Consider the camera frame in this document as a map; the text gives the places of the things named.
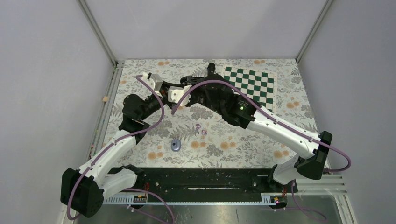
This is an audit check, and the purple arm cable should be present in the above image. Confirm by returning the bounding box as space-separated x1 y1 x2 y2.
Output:
66 75 176 224
171 79 353 223

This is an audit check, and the floral tablecloth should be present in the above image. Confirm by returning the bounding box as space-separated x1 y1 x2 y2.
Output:
104 59 318 168

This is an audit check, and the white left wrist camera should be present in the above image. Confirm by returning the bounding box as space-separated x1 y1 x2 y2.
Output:
142 73 163 97

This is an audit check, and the white slotted cable duct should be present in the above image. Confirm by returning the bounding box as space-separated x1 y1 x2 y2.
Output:
103 192 278 205

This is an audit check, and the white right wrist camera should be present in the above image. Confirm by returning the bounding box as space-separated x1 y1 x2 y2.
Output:
167 85 192 104

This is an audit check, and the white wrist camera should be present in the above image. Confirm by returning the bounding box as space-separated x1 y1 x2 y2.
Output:
167 85 192 104
142 73 163 97

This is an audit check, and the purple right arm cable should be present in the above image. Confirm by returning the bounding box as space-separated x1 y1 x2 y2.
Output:
171 79 353 223

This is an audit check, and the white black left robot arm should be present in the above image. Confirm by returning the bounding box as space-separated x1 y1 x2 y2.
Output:
60 76 183 221

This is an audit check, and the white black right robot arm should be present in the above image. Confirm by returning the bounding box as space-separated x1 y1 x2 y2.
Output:
180 74 331 192

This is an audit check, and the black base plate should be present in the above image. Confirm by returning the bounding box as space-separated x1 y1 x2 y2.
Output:
134 168 298 196

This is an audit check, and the lavender earbuds case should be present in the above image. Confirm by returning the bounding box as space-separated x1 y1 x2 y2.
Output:
171 139 181 152

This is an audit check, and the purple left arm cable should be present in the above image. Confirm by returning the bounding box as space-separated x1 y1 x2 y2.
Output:
66 75 176 224

